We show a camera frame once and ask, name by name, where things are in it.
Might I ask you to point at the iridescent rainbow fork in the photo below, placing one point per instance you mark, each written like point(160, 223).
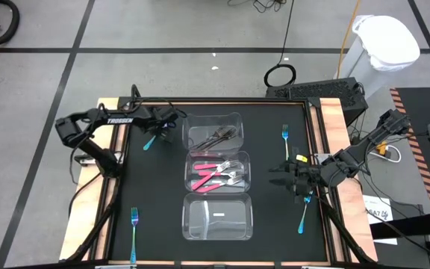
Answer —
point(302, 220)
point(285, 134)
point(134, 231)
point(149, 143)

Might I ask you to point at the black floor beam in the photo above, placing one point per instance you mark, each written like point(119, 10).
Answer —
point(413, 226)

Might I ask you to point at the white printed paper sheet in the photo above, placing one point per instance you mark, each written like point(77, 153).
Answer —
point(375, 209)

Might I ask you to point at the black orange-striped floor mat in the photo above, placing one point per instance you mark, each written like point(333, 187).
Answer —
point(420, 108)

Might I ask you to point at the orange power plug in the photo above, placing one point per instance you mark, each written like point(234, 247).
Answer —
point(382, 146)

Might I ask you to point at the yellow tape tag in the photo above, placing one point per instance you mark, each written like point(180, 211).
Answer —
point(301, 158)

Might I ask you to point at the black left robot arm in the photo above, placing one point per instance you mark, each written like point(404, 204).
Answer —
point(121, 120)

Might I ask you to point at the black perforated computer case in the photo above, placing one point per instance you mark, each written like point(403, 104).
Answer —
point(323, 91)

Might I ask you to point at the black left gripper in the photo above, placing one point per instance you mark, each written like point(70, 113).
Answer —
point(155, 117)

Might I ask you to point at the silver table edge bracket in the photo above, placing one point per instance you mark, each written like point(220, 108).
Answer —
point(116, 267)
point(321, 267)

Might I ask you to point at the black aluminium table frame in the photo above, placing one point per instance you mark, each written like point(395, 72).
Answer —
point(218, 99)

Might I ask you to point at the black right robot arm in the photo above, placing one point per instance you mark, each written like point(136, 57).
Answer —
point(364, 143)

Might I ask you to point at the clear plastic bin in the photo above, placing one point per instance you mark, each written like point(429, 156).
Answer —
point(196, 125)
point(215, 157)
point(200, 224)

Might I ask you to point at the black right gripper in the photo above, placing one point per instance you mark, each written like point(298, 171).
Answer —
point(308, 173)

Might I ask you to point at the white lined trash can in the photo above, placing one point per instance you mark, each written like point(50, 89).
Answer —
point(386, 41)

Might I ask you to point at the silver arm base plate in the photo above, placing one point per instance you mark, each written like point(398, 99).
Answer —
point(317, 157)
point(84, 161)

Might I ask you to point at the black metal fork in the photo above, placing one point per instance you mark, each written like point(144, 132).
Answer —
point(215, 135)
point(209, 143)
point(227, 135)

